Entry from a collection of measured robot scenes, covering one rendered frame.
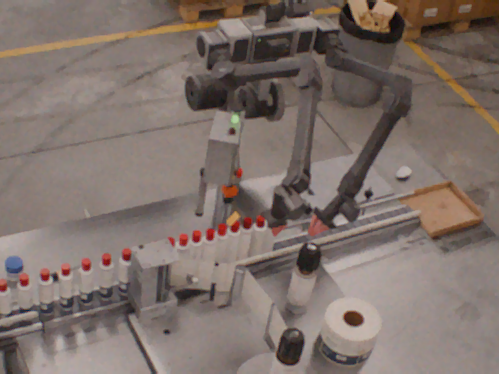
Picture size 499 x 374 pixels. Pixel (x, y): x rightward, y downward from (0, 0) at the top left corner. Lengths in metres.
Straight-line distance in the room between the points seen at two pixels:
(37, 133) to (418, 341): 2.90
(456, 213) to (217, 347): 1.38
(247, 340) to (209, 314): 0.17
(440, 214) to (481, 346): 0.75
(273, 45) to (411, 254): 1.03
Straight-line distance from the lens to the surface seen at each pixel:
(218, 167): 2.93
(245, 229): 3.17
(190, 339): 3.00
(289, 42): 3.49
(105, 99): 5.58
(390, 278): 3.45
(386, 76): 3.27
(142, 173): 5.00
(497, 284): 3.61
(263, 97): 3.61
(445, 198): 3.92
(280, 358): 2.76
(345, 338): 2.92
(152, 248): 2.92
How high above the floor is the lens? 3.20
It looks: 40 degrees down
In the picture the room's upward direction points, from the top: 9 degrees clockwise
